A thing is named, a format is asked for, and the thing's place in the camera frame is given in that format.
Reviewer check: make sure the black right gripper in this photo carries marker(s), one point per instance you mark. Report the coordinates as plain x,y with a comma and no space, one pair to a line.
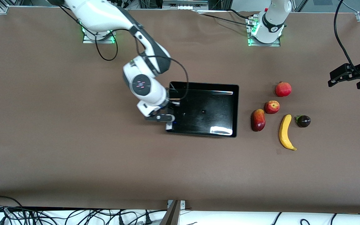
167,107

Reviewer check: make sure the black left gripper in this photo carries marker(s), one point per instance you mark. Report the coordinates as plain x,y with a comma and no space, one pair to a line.
358,72

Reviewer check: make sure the black plastic box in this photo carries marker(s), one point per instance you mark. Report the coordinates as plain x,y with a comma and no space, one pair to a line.
208,109

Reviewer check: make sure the red yellow apple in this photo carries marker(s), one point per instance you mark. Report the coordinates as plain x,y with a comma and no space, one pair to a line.
272,107

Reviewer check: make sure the yellow banana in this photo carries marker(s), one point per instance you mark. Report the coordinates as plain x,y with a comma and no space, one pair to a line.
284,131

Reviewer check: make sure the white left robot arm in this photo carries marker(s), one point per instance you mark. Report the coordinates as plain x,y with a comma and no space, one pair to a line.
270,18

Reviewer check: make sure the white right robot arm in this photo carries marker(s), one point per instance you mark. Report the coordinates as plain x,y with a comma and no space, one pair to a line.
105,15

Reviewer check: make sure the dark purple mangosteen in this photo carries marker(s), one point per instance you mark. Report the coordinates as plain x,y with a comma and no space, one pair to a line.
303,121

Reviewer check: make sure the red pomegranate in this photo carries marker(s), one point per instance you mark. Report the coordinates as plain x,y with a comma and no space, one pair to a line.
283,89

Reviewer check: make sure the red yellow mango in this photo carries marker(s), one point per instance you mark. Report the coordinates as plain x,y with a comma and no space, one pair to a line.
258,120

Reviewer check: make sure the table cover sheet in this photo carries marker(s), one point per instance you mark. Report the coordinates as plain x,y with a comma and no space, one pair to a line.
73,140

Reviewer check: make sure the white power strip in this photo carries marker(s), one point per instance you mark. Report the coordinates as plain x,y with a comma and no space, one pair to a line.
184,4

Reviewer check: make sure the small metal bracket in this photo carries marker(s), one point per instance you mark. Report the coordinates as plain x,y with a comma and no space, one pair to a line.
182,204

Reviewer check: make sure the aluminium profile post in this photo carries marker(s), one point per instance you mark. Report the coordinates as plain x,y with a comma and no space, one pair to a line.
171,215

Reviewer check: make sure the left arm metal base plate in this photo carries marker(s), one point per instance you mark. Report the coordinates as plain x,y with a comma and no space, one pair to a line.
252,42

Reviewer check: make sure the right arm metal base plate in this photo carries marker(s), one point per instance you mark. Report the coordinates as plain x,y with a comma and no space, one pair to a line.
87,39

